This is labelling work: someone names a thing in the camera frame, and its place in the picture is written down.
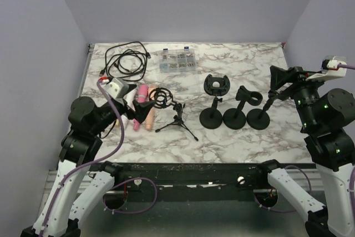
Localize peach microphone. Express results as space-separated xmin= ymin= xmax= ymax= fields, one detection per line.
xmin=145 ymin=84 xmax=157 ymax=131

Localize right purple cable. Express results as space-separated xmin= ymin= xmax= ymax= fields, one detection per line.
xmin=257 ymin=63 xmax=355 ymax=212

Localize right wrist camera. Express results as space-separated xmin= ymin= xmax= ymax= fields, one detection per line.
xmin=306 ymin=56 xmax=347 ymax=82

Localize clear screw organiser box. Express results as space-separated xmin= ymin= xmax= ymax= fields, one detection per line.
xmin=157 ymin=47 xmax=197 ymax=74

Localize clip desk stand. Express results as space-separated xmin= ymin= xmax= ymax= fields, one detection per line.
xmin=222 ymin=85 xmax=263 ymax=130

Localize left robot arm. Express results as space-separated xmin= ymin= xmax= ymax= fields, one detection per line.
xmin=21 ymin=77 xmax=155 ymax=236

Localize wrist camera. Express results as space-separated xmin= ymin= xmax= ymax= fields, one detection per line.
xmin=306 ymin=56 xmax=347 ymax=82
xmin=102 ymin=78 xmax=129 ymax=99

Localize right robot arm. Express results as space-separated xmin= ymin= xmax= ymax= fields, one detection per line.
xmin=255 ymin=61 xmax=354 ymax=236

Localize purple cable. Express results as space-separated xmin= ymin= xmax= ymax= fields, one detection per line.
xmin=257 ymin=63 xmax=355 ymax=212
xmin=41 ymin=80 xmax=159 ymax=232

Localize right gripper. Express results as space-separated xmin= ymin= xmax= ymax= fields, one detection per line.
xmin=270 ymin=63 xmax=329 ymax=129

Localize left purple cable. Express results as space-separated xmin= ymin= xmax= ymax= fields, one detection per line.
xmin=41 ymin=80 xmax=159 ymax=232

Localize white microphone grey head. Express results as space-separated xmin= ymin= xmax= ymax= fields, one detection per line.
xmin=121 ymin=89 xmax=138 ymax=129

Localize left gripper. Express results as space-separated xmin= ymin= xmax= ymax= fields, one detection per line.
xmin=92 ymin=84 xmax=156 ymax=135

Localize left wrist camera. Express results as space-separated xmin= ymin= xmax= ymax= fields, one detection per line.
xmin=102 ymin=78 xmax=129 ymax=99

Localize shock mount desk stand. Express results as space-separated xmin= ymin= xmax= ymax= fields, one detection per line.
xmin=199 ymin=74 xmax=230 ymax=129

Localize pink microphone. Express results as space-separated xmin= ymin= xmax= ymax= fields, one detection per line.
xmin=133 ymin=84 xmax=148 ymax=131

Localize tall shock mount stand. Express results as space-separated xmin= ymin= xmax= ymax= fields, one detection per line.
xmin=148 ymin=87 xmax=199 ymax=142

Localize black usb cable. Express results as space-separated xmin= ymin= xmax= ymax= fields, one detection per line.
xmin=99 ymin=42 xmax=152 ymax=83

